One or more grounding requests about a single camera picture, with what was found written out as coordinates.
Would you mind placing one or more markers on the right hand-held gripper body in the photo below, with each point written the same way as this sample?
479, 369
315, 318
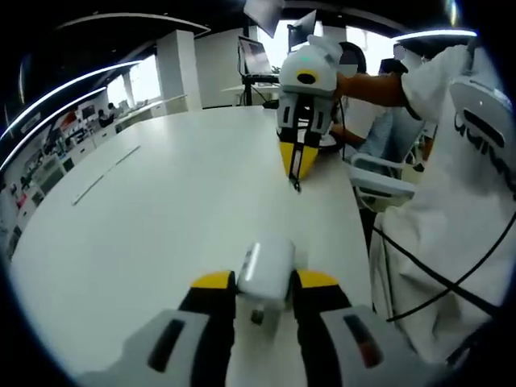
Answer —
314, 60

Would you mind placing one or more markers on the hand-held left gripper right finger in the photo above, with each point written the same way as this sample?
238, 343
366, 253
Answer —
318, 314

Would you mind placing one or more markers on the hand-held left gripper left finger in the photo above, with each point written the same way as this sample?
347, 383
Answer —
209, 314

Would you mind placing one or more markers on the white charger adapter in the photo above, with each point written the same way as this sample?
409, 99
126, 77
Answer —
266, 266

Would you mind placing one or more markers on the small dark monitor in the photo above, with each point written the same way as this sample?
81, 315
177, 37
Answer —
303, 30

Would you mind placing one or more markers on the black laptop stand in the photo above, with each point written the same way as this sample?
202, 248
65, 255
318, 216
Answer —
258, 76

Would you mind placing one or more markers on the open laptop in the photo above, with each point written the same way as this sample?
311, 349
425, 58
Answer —
255, 56

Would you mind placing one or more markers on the large dark monitor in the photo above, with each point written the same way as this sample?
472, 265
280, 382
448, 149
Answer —
264, 16

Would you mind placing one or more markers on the white office chair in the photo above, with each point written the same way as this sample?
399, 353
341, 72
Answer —
379, 183

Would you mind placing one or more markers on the long curved ceiling light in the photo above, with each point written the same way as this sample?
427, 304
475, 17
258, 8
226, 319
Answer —
435, 34

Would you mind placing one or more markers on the person in white shirt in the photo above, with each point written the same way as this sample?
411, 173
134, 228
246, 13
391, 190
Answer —
435, 201

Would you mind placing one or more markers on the grey chest device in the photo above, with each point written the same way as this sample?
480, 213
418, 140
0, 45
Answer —
483, 105

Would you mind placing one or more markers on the long ceiling light strip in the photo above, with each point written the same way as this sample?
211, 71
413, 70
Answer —
68, 89

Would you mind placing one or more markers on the short ceiling light strip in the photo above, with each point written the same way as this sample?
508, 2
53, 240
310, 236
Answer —
48, 121

